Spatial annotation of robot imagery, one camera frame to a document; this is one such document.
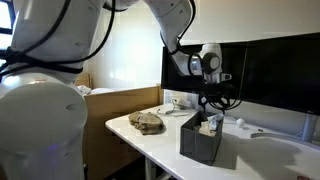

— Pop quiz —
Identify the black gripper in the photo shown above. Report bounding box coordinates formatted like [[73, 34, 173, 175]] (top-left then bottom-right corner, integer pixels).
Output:
[[199, 82, 240, 113]]

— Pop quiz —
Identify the white cloth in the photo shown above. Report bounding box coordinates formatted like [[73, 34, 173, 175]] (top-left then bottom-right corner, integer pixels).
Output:
[[193, 112, 225, 138]]

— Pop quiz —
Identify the dark grey rectangular box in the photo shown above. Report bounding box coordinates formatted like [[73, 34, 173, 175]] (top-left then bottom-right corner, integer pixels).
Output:
[[179, 110, 225, 167]]

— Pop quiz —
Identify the brown cloth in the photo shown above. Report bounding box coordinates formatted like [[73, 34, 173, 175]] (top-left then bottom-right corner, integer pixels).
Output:
[[127, 110, 165, 136]]

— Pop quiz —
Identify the small white round gadget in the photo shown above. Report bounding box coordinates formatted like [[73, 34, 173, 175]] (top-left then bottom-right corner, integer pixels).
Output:
[[235, 117, 246, 128]]

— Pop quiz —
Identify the white power strip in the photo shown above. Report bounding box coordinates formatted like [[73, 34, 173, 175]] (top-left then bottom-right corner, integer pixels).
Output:
[[171, 97, 193, 109]]

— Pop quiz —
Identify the large black monitor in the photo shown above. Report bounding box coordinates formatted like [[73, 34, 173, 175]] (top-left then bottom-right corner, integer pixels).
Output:
[[239, 32, 320, 117]]

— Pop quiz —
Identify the white table leg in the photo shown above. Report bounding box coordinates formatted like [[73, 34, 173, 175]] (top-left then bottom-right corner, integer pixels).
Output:
[[144, 156, 174, 180]]

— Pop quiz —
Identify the light wooden cabinet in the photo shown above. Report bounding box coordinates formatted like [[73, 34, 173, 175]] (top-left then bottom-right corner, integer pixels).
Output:
[[79, 85, 164, 180]]

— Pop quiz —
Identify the white flat sheet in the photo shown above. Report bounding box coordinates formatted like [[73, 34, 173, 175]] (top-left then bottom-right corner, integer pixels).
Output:
[[89, 87, 116, 96]]

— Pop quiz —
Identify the wooden board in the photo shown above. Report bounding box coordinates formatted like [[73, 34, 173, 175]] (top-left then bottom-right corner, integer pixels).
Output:
[[75, 73, 93, 89]]

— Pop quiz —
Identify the crumpled white fabric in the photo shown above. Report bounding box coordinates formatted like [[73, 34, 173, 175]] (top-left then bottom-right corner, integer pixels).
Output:
[[76, 84, 93, 97]]

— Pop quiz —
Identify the thin black cable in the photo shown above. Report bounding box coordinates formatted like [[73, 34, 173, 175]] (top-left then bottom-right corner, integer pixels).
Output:
[[156, 107, 176, 116]]

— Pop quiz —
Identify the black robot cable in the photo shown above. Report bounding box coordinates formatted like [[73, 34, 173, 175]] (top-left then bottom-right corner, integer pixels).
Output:
[[0, 0, 244, 114]]

